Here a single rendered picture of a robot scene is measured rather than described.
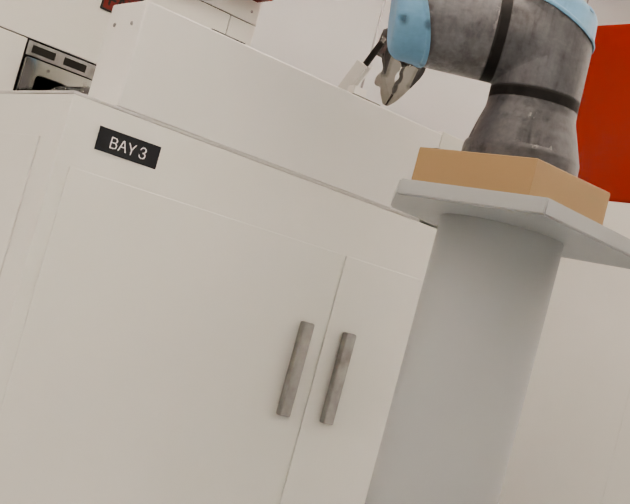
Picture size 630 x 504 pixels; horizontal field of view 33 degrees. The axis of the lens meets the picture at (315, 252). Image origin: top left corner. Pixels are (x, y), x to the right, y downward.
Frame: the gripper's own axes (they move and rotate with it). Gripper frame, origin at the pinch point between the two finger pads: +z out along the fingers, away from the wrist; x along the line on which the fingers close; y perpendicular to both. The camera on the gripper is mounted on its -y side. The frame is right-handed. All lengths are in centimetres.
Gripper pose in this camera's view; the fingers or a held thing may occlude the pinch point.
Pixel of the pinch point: (389, 98)
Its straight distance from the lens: 201.5
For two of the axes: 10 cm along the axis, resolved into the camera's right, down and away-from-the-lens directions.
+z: -3.6, 9.3, -1.0
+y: -4.0, -0.6, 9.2
